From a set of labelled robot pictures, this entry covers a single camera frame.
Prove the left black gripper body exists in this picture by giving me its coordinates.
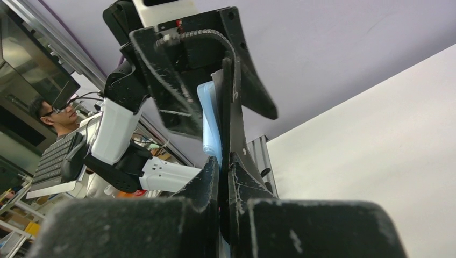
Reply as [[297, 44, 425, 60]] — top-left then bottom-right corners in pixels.
[[142, 6, 243, 82]]

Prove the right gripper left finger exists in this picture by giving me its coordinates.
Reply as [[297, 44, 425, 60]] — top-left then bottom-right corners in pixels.
[[174, 156, 219, 257]]

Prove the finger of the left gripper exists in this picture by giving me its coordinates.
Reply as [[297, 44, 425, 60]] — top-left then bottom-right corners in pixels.
[[227, 7, 278, 120], [129, 28, 203, 140]]

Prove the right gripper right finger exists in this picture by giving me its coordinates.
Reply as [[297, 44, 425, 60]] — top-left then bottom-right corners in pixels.
[[230, 153, 280, 257]]

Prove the black leather card holder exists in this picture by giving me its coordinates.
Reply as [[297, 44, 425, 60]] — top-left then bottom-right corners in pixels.
[[197, 58, 232, 245]]

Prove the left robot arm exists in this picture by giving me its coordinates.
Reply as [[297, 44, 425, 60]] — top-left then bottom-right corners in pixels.
[[85, 1, 278, 192]]

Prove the person with glasses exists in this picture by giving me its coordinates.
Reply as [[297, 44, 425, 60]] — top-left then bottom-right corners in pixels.
[[29, 95, 80, 141]]

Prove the black keyboard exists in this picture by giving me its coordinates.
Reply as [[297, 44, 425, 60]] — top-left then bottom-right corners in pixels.
[[31, 132, 87, 190]]

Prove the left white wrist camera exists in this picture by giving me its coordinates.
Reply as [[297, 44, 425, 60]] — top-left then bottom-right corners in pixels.
[[133, 0, 198, 29]]

